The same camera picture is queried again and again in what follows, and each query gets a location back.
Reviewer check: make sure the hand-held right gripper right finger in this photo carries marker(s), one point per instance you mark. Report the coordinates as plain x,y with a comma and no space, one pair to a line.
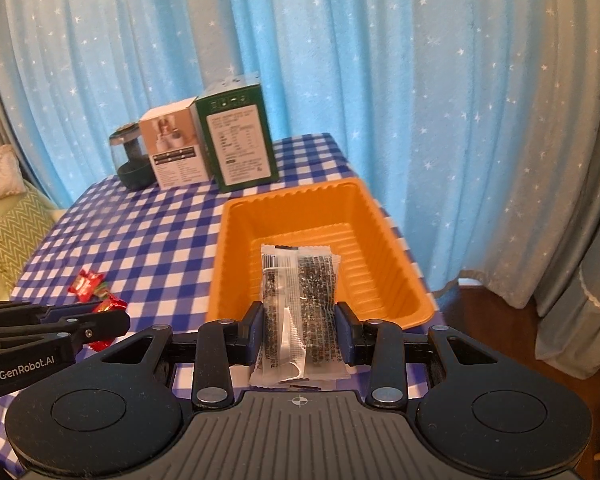
343,335

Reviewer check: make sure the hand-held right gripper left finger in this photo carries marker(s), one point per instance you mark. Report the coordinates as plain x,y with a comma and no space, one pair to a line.
254,332

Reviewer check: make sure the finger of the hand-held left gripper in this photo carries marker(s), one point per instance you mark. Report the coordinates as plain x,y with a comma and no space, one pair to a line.
60,312
100,327

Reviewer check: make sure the small red candy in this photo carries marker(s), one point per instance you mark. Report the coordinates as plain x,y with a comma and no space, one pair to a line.
110,305

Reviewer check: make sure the large red snack packet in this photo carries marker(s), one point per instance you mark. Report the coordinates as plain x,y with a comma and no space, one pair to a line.
82,284

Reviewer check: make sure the small green candy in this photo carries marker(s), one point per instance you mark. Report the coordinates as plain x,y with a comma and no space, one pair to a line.
101,291

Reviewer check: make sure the clear dark seaweed packet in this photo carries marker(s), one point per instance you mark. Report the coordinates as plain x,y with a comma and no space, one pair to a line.
310,285

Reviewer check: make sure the orange plastic tray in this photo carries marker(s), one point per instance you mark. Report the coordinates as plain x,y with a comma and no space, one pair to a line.
305,220

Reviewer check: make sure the green chevron pillow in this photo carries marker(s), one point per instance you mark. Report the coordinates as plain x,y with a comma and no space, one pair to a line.
15,240

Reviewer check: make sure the blue checked tablecloth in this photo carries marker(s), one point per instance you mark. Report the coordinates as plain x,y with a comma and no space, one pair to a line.
130,240

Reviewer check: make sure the dark glass humidifier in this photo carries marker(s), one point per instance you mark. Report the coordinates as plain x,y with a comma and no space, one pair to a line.
130,170

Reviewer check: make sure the white cardboard box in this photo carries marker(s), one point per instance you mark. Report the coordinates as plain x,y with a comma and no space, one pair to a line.
175,150

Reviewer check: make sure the green cardboard box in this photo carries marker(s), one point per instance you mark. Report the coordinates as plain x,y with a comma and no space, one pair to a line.
237,140

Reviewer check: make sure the blue star curtain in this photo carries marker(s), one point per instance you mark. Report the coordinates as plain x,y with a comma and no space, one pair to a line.
355,60

